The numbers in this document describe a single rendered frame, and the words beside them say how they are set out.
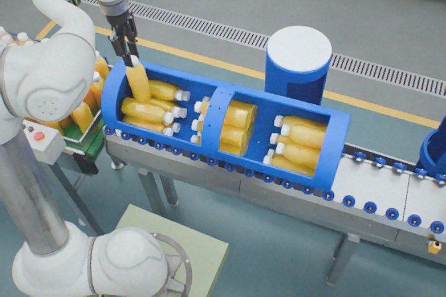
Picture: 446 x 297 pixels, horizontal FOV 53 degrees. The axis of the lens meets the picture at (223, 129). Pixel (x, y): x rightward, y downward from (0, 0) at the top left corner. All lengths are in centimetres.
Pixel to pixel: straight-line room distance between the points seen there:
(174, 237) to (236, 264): 111
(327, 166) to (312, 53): 66
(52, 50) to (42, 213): 42
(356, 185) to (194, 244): 66
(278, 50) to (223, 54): 148
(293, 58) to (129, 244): 111
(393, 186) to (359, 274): 93
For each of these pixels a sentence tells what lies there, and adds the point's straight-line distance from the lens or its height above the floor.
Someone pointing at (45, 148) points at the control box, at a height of 110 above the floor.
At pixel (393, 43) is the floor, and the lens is 367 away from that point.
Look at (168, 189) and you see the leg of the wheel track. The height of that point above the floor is 22.
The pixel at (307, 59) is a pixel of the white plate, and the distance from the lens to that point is 196.
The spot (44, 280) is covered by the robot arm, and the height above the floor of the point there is 131.
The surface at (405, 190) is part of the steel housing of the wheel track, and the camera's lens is 179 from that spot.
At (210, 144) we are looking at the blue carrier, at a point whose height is 113.
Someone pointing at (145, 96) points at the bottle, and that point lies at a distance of 169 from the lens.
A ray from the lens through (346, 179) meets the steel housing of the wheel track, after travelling 176.
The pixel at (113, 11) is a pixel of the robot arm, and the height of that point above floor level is 157.
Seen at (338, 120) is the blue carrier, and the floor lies 123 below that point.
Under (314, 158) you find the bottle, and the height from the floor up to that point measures 113.
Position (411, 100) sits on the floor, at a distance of 332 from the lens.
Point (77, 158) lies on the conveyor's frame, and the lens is 194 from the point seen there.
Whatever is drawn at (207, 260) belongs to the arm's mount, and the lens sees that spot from 145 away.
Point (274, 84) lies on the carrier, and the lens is 203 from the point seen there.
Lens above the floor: 243
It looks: 55 degrees down
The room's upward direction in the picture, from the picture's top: 4 degrees counter-clockwise
